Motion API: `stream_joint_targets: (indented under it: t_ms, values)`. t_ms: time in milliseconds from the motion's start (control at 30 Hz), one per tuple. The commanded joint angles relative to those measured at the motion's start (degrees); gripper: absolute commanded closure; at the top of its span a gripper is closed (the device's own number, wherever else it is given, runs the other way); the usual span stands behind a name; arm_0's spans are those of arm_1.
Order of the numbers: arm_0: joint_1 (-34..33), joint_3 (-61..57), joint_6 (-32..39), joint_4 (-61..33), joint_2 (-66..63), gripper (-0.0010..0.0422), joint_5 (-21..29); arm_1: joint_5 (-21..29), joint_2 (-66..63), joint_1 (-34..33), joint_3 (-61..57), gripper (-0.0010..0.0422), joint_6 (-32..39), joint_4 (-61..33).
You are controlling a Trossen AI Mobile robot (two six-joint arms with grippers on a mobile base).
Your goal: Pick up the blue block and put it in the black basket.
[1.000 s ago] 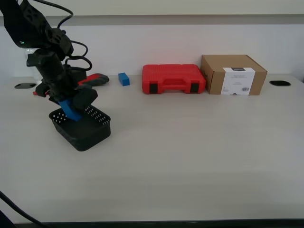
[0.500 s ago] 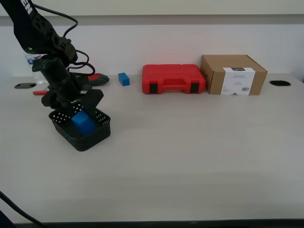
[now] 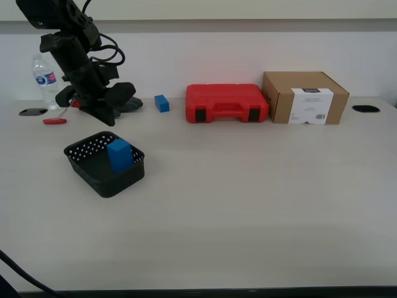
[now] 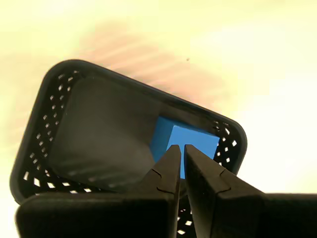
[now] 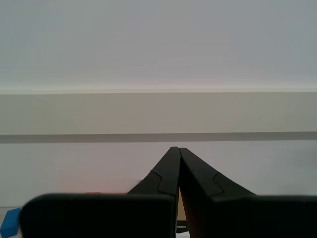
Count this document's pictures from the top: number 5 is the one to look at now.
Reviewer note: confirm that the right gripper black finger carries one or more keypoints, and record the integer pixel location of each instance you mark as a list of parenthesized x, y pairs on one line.
[(247, 218), (104, 218)]

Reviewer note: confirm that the blue block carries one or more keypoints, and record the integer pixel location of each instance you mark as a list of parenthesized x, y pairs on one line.
[(10, 221)]

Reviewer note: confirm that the brown cardboard box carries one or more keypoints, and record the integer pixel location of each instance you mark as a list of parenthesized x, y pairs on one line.
[(181, 208)]

